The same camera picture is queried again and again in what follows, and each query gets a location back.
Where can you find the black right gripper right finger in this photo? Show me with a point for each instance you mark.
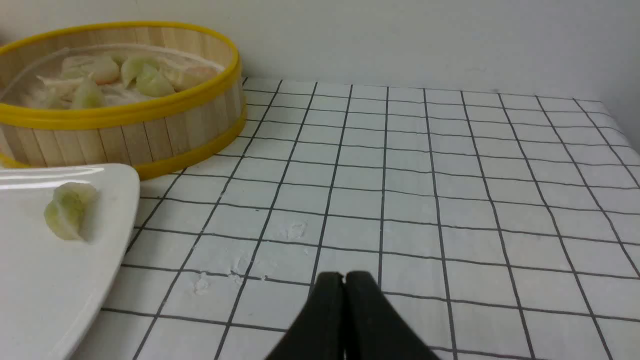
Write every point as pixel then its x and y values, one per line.
pixel 374 329

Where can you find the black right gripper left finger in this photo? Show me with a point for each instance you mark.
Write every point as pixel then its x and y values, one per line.
pixel 317 332

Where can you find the white square plate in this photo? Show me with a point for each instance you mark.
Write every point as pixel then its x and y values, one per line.
pixel 51 289

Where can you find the green dumpling at plate edge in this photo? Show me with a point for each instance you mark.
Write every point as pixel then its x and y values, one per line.
pixel 65 214

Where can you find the checkered white tablecloth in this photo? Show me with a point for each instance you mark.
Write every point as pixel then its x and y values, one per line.
pixel 499 226

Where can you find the yellow-rimmed bamboo steamer basket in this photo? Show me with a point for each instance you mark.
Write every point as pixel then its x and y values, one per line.
pixel 157 137

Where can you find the green dumpling in steamer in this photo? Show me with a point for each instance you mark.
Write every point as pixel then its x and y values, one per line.
pixel 87 94
pixel 142 72

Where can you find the pale pink dumpling in steamer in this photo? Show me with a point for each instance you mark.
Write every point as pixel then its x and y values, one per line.
pixel 102 69

